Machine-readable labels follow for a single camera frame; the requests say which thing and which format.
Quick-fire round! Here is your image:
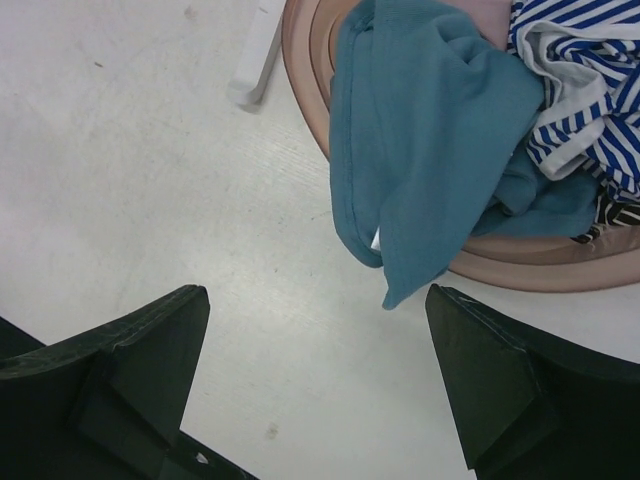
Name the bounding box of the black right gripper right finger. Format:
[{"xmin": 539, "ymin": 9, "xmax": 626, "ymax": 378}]
[{"xmin": 425, "ymin": 285, "xmax": 639, "ymax": 479}]

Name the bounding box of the teal tank top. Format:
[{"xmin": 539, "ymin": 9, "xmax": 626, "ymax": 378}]
[{"xmin": 329, "ymin": 1, "xmax": 599, "ymax": 309}]

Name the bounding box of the white clothes rack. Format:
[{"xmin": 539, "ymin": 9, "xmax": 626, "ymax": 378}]
[{"xmin": 227, "ymin": 0, "xmax": 286, "ymax": 107}]

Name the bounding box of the blue white striped garment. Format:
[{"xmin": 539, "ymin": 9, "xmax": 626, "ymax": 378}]
[{"xmin": 508, "ymin": 1, "xmax": 639, "ymax": 202}]

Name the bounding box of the pink plastic laundry basket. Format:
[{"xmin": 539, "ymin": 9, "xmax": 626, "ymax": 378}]
[{"xmin": 281, "ymin": 1, "xmax": 639, "ymax": 293}]

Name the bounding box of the black white striped garment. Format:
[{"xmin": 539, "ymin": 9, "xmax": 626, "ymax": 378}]
[{"xmin": 567, "ymin": 177, "xmax": 639, "ymax": 244}]

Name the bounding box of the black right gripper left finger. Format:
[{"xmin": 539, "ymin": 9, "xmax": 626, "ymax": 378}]
[{"xmin": 0, "ymin": 283, "xmax": 210, "ymax": 480}]

